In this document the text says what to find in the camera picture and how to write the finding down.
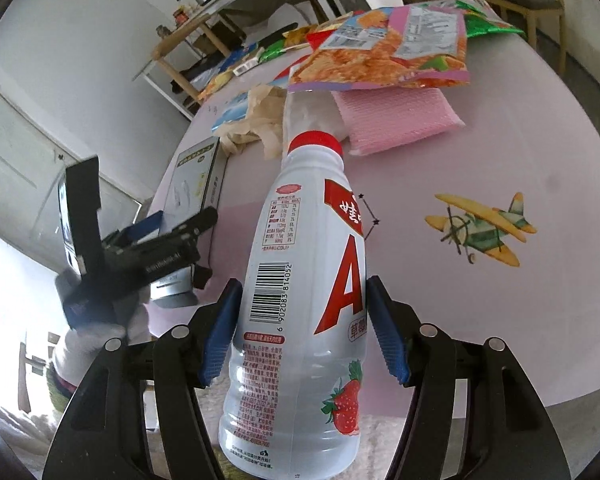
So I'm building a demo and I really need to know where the blue white packet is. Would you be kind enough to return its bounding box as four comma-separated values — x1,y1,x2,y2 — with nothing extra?
212,92,253,128

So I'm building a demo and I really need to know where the white panelled door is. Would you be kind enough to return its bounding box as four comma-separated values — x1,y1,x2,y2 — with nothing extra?
0,62,146,281

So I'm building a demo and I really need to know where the white shelf table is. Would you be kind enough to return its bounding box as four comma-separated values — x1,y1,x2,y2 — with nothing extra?
135,0,348,121

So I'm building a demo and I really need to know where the green snack packet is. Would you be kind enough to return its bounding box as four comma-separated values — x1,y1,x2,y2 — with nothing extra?
455,0,526,41

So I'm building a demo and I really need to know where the orange blue snack packet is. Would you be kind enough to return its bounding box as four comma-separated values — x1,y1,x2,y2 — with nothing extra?
307,7,396,53

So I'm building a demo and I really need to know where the beige paper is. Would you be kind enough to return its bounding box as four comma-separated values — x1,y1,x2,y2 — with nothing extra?
217,85,288,161

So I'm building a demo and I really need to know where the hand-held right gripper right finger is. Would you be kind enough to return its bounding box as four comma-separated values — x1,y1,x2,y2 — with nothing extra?
364,275,571,480

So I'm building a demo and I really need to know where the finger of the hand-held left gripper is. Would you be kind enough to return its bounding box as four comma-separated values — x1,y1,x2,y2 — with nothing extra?
122,212,164,242
157,206,219,242

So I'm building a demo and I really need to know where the wooden chair curved back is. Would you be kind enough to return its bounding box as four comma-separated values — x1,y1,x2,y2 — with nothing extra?
152,10,248,121

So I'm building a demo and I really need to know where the pile of small snack packets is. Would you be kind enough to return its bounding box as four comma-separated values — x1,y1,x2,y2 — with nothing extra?
197,10,353,103

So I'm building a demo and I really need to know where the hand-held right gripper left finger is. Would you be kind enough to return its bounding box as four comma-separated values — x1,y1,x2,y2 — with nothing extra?
42,277,244,480

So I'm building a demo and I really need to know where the pink mesh sponge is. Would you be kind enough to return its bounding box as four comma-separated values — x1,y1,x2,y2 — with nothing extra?
330,85,467,157

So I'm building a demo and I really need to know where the white printed carton box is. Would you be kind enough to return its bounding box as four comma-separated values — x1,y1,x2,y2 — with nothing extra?
150,135,229,311

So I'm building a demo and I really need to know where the white drink bottle red cap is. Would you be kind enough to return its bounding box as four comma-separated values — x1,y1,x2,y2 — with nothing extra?
218,130,368,480

